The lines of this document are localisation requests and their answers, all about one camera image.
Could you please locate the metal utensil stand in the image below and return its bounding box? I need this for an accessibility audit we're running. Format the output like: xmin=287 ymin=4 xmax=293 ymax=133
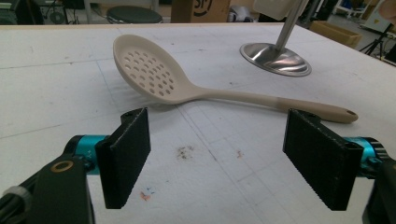
xmin=239 ymin=0 xmax=313 ymax=77

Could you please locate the cardboard box round black logo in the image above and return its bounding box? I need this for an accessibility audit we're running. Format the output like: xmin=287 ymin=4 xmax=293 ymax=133
xmin=170 ymin=0 xmax=232 ymax=24

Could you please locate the white gridded mat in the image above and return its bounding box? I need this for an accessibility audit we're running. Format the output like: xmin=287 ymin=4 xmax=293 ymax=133
xmin=0 ymin=22 xmax=396 ymax=224

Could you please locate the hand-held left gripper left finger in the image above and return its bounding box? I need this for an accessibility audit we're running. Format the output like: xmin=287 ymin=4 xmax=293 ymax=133
xmin=94 ymin=106 xmax=152 ymax=210

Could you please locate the black tripod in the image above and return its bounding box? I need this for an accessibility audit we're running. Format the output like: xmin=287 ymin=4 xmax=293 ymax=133
xmin=359 ymin=24 xmax=396 ymax=61

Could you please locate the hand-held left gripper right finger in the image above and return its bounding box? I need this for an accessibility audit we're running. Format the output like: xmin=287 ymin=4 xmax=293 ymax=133
xmin=282 ymin=107 xmax=365 ymax=212

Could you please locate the beige perforated skimmer spoon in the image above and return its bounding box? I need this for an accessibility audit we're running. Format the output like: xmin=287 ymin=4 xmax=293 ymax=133
xmin=112 ymin=33 xmax=360 ymax=125

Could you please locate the low open cardboard tray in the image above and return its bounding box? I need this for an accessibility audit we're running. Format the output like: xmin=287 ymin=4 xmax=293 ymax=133
xmin=308 ymin=21 xmax=363 ymax=49

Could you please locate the black round stool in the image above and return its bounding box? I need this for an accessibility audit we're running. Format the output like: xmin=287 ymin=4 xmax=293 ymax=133
xmin=106 ymin=6 xmax=163 ymax=25

